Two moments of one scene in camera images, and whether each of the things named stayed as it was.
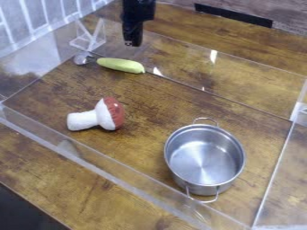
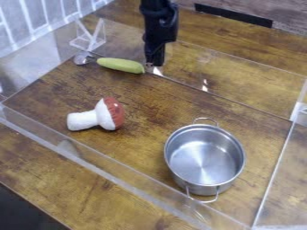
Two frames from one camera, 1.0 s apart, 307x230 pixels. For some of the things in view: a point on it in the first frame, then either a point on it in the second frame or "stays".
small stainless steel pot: x=205 y=154 stays
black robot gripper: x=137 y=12 to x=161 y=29
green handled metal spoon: x=113 y=63 stays
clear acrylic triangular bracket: x=89 y=40 stays
